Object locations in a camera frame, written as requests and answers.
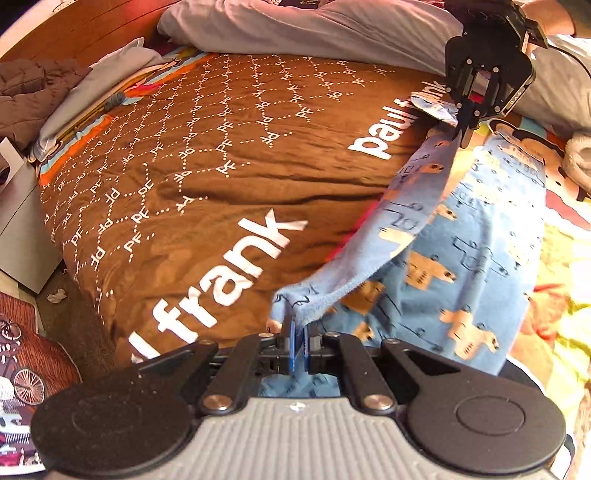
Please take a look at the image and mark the blue car print pants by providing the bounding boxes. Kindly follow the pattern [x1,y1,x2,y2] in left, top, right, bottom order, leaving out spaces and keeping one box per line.
[270,92,546,383]

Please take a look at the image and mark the grey duvet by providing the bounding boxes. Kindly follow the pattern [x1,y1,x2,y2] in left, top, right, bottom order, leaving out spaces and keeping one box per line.
[157,1,590,137]

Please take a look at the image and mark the colourful paul frank blanket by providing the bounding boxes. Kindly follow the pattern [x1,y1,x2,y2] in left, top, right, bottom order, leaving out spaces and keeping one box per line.
[40,53,590,445]

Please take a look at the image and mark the blue bicycle print curtain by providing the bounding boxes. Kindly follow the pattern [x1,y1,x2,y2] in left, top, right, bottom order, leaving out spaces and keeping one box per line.
[0,293,80,479]

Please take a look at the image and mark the grey nightstand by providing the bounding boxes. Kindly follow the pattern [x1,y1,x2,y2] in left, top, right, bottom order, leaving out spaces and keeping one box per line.
[1,138,62,294]

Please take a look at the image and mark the grey pillow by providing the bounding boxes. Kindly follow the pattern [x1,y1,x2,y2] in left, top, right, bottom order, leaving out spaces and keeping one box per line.
[29,37,166,162]

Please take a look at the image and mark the brown puffer jacket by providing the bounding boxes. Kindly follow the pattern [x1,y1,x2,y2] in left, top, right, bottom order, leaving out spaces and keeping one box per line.
[0,59,90,152]

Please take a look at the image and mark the wooden headboard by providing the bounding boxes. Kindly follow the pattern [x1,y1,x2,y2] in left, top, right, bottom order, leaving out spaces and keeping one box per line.
[1,0,173,66]

